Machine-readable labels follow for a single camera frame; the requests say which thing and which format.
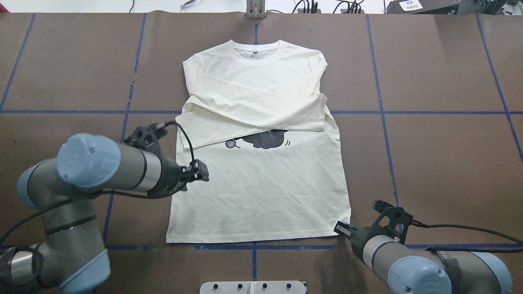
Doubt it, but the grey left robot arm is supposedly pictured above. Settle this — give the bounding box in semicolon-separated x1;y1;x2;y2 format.
1;130;208;294

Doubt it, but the black left camera cable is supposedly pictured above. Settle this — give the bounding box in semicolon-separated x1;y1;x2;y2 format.
163;121;197;168

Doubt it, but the black right camera cable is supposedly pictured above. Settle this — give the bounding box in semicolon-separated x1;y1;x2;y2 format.
411;220;523;254

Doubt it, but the black camera cable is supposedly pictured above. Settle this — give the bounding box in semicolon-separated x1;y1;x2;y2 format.
411;220;523;254
163;121;197;168

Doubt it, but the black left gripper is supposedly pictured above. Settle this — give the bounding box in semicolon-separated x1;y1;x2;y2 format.
148;158;209;199

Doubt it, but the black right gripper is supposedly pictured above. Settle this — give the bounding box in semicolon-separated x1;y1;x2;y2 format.
334;221;380;262

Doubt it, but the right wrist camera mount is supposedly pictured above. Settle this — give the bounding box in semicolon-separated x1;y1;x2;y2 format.
370;200;413;244

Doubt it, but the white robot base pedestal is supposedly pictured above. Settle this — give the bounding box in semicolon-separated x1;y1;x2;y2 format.
199;280;308;294

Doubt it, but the cream long sleeve shirt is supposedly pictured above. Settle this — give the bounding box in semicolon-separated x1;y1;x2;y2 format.
166;40;351;243

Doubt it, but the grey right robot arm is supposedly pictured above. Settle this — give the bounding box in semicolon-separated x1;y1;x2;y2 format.
333;221;512;294

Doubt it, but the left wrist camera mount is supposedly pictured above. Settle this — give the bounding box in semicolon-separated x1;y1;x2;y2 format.
124;123;168;158

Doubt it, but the aluminium frame post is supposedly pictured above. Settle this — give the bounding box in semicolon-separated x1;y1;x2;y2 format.
246;0;266;19

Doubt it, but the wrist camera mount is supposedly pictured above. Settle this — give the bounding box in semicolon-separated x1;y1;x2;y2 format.
370;200;413;244
124;123;168;158

